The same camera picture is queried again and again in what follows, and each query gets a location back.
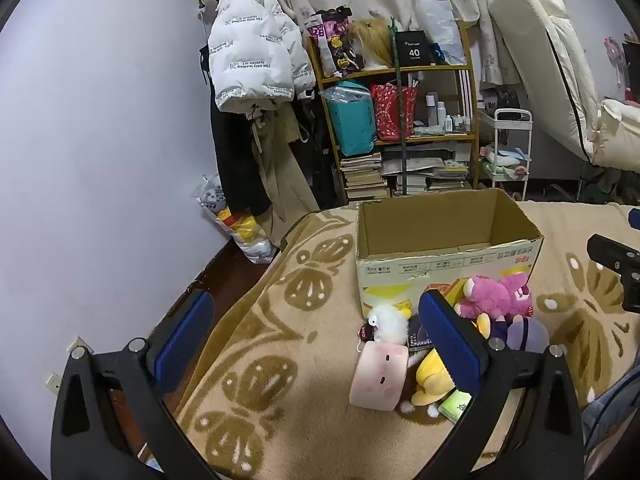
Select colourful packaged accessories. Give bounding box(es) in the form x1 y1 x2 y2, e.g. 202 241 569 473
307 6 359 79

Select printed cardboard box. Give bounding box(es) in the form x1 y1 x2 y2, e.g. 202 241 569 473
355 188 545 322

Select white trolley cart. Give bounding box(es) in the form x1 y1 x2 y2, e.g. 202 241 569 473
477 108 534 202

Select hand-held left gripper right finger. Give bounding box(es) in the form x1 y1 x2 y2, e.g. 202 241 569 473
418 289 587 480

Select teal bag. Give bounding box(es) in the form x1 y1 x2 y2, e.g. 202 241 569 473
320 80 377 157

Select pink pig plush cushion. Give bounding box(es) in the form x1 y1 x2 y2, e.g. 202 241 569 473
349 342 410 412

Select green tissue pack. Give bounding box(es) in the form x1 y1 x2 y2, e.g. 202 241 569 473
438 389 474 424

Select white puffer jacket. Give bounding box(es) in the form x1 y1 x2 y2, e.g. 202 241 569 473
207 0 317 114

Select pink plush toy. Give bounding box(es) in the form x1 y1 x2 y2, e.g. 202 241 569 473
452 267 536 322

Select wooden shelf rack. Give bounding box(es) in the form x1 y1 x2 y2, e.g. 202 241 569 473
305 20 482 202

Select pink wall ornament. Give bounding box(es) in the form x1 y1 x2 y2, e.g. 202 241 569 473
603 35 627 87

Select plastic bag of toys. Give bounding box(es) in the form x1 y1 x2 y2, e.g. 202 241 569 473
194 173 279 265

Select beige patterned blanket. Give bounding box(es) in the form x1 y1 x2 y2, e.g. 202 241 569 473
169 200 640 480

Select yellow plush toy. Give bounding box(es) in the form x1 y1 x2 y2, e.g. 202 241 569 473
410 347 457 407

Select clear plastic bag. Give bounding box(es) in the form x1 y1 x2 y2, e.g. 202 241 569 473
414 0 467 66

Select black tissue pack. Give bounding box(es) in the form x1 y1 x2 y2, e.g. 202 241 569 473
405 316 437 354

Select white upright mattress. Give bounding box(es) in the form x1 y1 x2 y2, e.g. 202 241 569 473
487 0 640 171

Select row of small white bottles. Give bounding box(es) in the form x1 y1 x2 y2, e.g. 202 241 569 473
425 92 474 134

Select black hanging garment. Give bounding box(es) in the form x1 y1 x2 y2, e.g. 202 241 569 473
199 45 274 217

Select person's leg in jeans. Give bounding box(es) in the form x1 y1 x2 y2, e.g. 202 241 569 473
582 367 640 462

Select stack of books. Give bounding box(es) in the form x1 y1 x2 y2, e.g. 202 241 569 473
339 142 474 201

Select black cardboard box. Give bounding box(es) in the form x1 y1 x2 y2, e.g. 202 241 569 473
394 30 432 67

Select blonde wig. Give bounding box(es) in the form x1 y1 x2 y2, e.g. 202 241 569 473
348 18 396 71

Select white fluffy keychain toy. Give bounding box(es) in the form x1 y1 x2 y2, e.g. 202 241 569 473
361 304 412 347

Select white folded duvet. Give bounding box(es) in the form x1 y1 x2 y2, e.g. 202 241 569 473
592 98 640 171

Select red patterned gift bag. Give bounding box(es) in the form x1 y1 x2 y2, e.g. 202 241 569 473
370 84 419 141

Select beige hanging coat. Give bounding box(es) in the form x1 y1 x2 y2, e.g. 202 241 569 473
244 106 322 249

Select purple plush toy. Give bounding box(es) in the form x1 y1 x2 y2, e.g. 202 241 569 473
487 314 551 354

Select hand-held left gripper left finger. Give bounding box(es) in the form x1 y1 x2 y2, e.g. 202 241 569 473
50 289 222 480

